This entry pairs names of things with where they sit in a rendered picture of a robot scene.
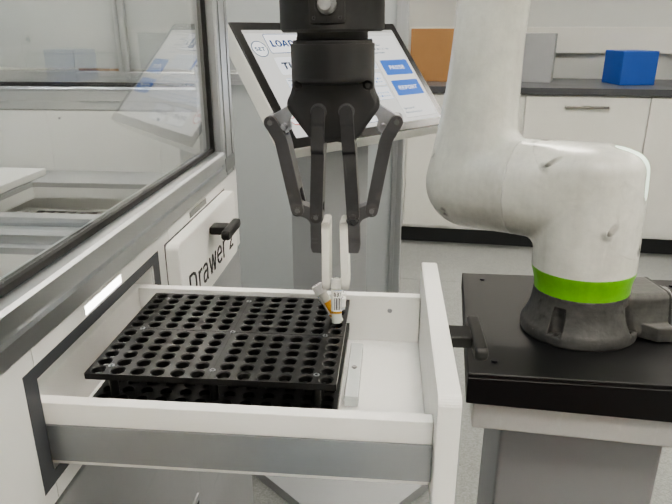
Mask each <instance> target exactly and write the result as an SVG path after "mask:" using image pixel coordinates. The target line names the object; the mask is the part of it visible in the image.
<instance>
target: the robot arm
mask: <svg viewBox="0 0 672 504"><path fill-rule="evenodd" d="M530 2H531V0H457V6H456V17H455V27H454V35H453V43H452V51H451V58H450V65H449V71H448V78H447V84H446V90H445V95H444V101H443V106H442V111H441V116H440V121H439V125H438V129H437V133H436V138H435V142H434V146H433V151H432V155H431V159H430V163H429V166H428V170H427V175H426V190H427V195H428V198H429V200H430V202H431V204H432V206H433V207H434V209H435V210H436V211H437V212H438V213H439V214H440V215H441V216H442V217H443V218H444V219H446V220H447V221H449V222H451V223H453V224H456V225H459V226H465V227H471V228H478V229H484V230H490V231H497V232H503V233H509V234H516V235H522V236H526V237H528V238H529V239H530V240H531V241H532V244H533V251H532V269H533V273H534V285H533V290H532V294H531V296H530V299H529V301H528V302H527V304H526V305H525V307H524V308H523V309H522V311H521V316H520V325H521V327H522V329H523V330H524V331H525V332H526V333H527V334H528V335H530V336H531V337H533V338H535V339H537V340H538V341H541V342H543V343H546V344H548V345H552V346H555V347H559V348H563V349H568V350H574V351H582V352H609V351H616V350H620V349H624V348H626V347H628V346H630V345H632V344H633V343H634V342H635V341H636V338H637V337H639V338H643V339H647V340H651V341H654V342H671V341H672V326H671V319H672V293H671V291H670V290H669V289H668V288H667V287H664V286H661V285H659V284H657V283H656V282H654V281H653V280H651V279H650V278H648V277H636V276H637V271H638V264H639V257H640V251H641V243H642V236H643V228H644V220H645V213H646V205H647V197H648V188H649V179H650V163H649V161H648V159H647V158H646V156H645V155H643V154H642V153H641V152H639V151H637V150H635V149H632V148H629V147H625V146H621V145H617V144H611V143H603V142H585V141H565V140H545V139H526V138H524V137H523V136H522V135H521V134H520V132H519V113H520V94H521V79H522V68H523V57H524V47H525V39H526V30H527V23H528V16H529V9H530ZM279 10H280V30H281V31H282V32H283V33H297V37H296V40H293V44H291V69H292V90H291V93H290V96H289V98H288V100H287V106H286V107H284V108H283V109H281V110H280V111H278V112H276V113H272V114H270V115H269V116H267V117H266V118H265V119H264V126H265V128H266V129H267V131H268V132H269V134H270V135H271V137H272V139H273V140H274V142H275V146H276V150H277V154H278V158H279V162H280V167H281V171H282V175H283V179H284V184H285V188H286V192H287V196H288V200H289V205H290V209H291V212H292V214H293V215H294V216H296V217H299V216H301V217H303V218H306V219H307V220H308V221H309V222H310V231H311V250H312V252H313V253H322V288H323V290H328V289H329V288H330V284H331V278H332V216H331V215H329V214H326V215H324V212H325V184H326V152H327V142H330V141H336V142H340V143H341V144H342V154H343V168H344V183H345V199H346V215H343V216H341V220H340V223H339V228H340V262H341V289H342V290H348V289H349V285H350V279H351V273H350V253H359V250H360V246H361V226H360V223H361V221H362V220H363V219H365V218H368V217H375V216H376V215H377V213H378V209H379V204H380V199H381V195H382V190H383V185H384V180H385V175H386V171H387V166H388V161H389V156H390V151H391V146H392V142H393V140H394V138H395V137H396V135H397V133H398V132H399V130H400V129H401V127H402V125H403V117H402V115H401V114H400V113H398V112H395V113H394V112H392V111H391V110H389V109H387V108H386V107H384V106H382V105H381V104H380V99H379V96H378V94H377V92H376V90H375V43H373V40H372V39H368V31H382V30H383V29H384V28H385V0H279ZM292 115H293V117H294V118H295V119H296V121H297V122H298V123H299V125H300V126H301V127H302V129H303V130H304V131H305V133H306V134H307V135H308V137H309V138H310V139H311V179H310V203H309V202H306V198H305V194H304V189H303V185H302V181H301V176H300V172H299V168H298V163H297V159H296V154H295V150H294V146H293V141H292V138H291V135H290V132H289V131H290V130H291V128H292V122H291V117H292ZM374 115H376V117H377V118H378V123H377V129H378V131H380V132H381V135H380V139H379V143H378V148H377V153H376V158H375V163H374V168H373V173H372V178H371V183H370V188H369V193H368V198H367V202H364V203H361V204H360V193H359V175H358V157H357V138H358V137H359V136H360V135H361V133H362V132H363V130H364V129H365V128H366V126H367V125H368V123H369V122H370V121H371V119H372V118H373V116H374Z"/></svg>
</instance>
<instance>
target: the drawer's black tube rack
mask: <svg viewBox="0 0 672 504"><path fill-rule="evenodd" d="M302 320H304V321H302ZM328 321H329V315H328V313H327V311H326V310H325V308H324V307H323V305H322V303H321V302H320V300H319V298H291V297H263V296H235V295H207V294H178V293H156V294H155V295H154V296H153V297H152V298H151V299H150V300H149V301H148V302H147V304H146V305H145V306H144V307H143V308H142V309H141V310H140V311H139V312H138V314H137V315H136V316H135V317H134V318H133V319H132V320H131V321H130V322H129V324H128V325H127V326H126V327H125V328H124V329H123V330H122V331H121V332H120V334H119V335H118V336H117V337H116V338H115V339H114V340H113V341H112V342H111V344H110V345H109V346H108V347H107V348H106V349H105V350H104V351H103V352H102V354H101V355H100V356H99V357H98V358H97V359H96V360H95V361H94V363H93V364H92V365H91V366H90V367H89V368H88V369H87V370H86V371H85V373H84V376H85V379H94V380H106V381H105V382H104V383H103V384H102V386H101V387H100V388H99V389H98V390H97V392H96V393H95V394H94V395H93V397H95V398H115V399H135V400H155V401H175V402H195V403H215V404H235V405H255V406H275V407H295V408H315V409H335V410H338V408H339V401H340V394H341V387H342V380H343V373H344V366H345V359H346V352H347V345H348V338H349V331H350V323H347V325H346V332H345V338H344V344H343V351H342V357H341V364H340V370H339V376H338V383H337V389H336V391H326V390H315V379H316V377H317V376H319V375H320V374H319V373H317V370H318V366H319V361H320V357H321V352H322V348H323V343H324V339H325V337H327V336H332V335H327V334H326V330H327V325H328ZM116 349H117V350H116ZM111 356H114V357H111ZM104 364H106V365H104ZM97 372H100V373H97Z"/></svg>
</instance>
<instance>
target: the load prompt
mask: <svg viewBox="0 0 672 504"><path fill-rule="evenodd" d="M262 36H263V38H264V40H265V42H266V44H267V46H268V48H269V50H270V51H271V53H272V54H277V53H291V44H293V40H296V37H297V34H262Z"/></svg>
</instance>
